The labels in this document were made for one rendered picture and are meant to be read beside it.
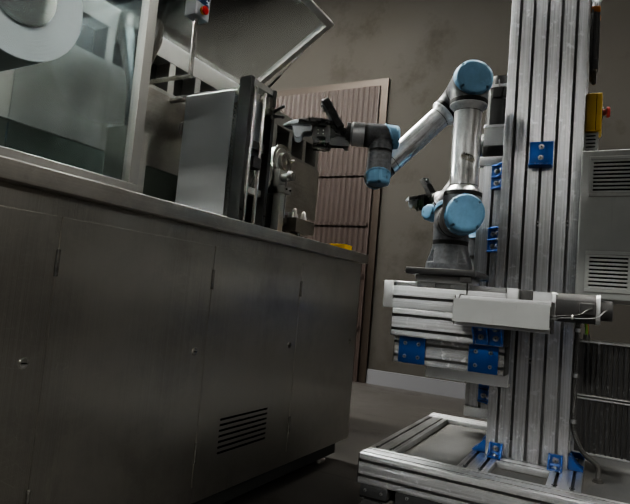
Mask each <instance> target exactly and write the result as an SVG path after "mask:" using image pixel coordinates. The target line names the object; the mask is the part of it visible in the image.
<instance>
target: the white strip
mask: <svg viewBox="0 0 630 504"><path fill-rule="evenodd" d="M235 95H239V89H234V90H227V91H219V92H212V93H205V94H197V95H190V96H185V97H177V98H170V99H169V102H170V103H171V104H172V103H180V102H186V107H185V116H184V125H183V134H182V143H181V153H180V162H179V171H178V180H177V189H176V199H175V203H178V204H181V205H185V206H189V207H192V208H196V209H200V210H204V211H207V212H211V213H215V214H218V215H222V216H223V206H224V197H225V187H226V177H227V167H228V157H229V147H230V137H231V127H232V118H233V108H234V98H235Z"/></svg>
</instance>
